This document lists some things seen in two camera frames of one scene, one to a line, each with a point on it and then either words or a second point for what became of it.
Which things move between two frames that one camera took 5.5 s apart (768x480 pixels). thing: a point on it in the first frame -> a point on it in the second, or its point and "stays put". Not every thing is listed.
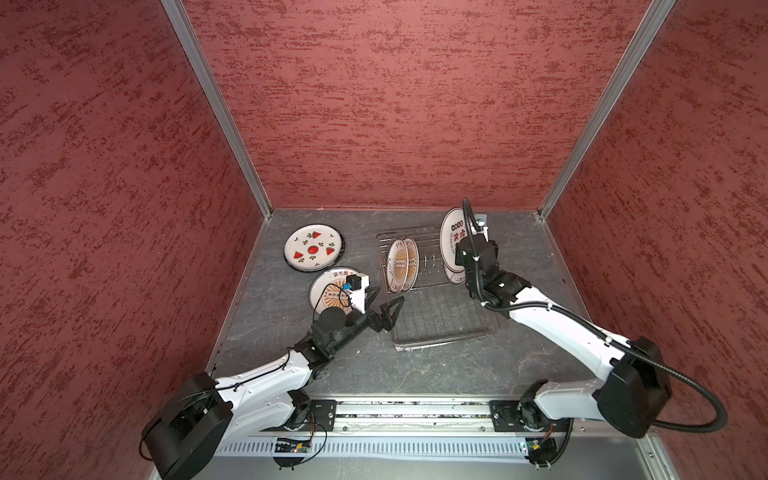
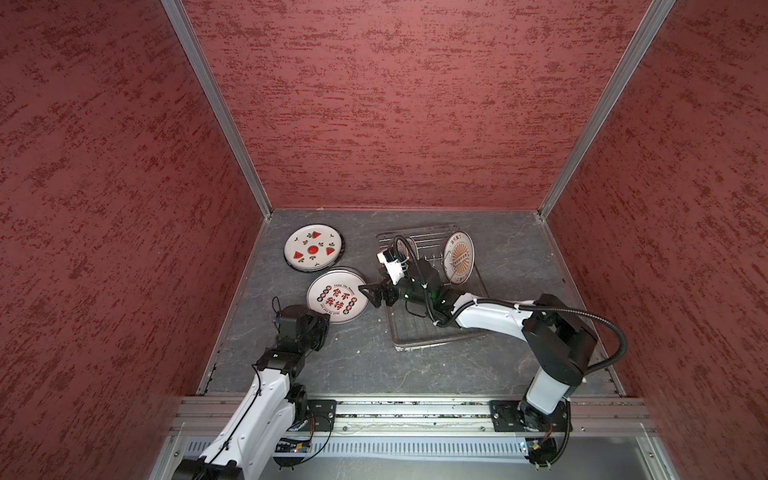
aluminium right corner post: (632, 60) stays put
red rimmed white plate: (453, 229) -> (336, 292)
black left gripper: (387, 322) -> (322, 320)
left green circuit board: (289, 445) stays put
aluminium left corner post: (177, 9) stays put
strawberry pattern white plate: (313, 247) stays put
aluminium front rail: (430, 430) stays put
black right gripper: (458, 255) -> (377, 289)
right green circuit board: (542, 451) stays put
